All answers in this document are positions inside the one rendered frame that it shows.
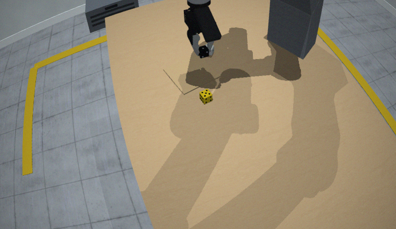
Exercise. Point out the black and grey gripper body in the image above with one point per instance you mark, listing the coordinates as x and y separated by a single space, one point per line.
189 17

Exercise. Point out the yellow die with black pips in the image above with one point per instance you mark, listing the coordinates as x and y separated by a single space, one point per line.
206 96

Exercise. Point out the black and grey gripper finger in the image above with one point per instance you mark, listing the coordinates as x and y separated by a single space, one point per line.
194 40
209 45

